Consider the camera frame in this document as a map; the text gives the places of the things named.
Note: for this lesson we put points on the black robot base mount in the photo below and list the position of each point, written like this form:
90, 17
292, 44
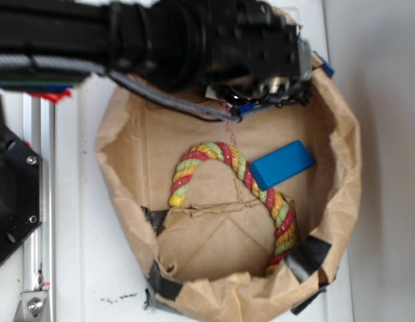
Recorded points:
19, 192

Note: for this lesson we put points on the blue tape piece right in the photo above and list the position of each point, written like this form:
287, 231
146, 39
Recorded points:
326, 67

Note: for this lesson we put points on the blue rectangular block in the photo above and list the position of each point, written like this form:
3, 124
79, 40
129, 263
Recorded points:
280, 165

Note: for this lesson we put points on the metal corner bracket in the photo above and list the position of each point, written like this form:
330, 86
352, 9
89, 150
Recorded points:
33, 306

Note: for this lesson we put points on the multicolour twisted rope toy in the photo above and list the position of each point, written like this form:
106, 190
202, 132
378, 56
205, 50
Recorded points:
278, 206

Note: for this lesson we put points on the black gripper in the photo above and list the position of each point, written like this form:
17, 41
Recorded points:
257, 54

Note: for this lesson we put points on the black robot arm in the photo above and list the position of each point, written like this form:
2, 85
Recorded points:
165, 43

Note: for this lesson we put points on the brown paper bag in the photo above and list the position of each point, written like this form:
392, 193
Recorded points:
207, 259

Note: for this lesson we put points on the aluminium extrusion rail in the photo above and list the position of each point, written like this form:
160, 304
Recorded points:
39, 132

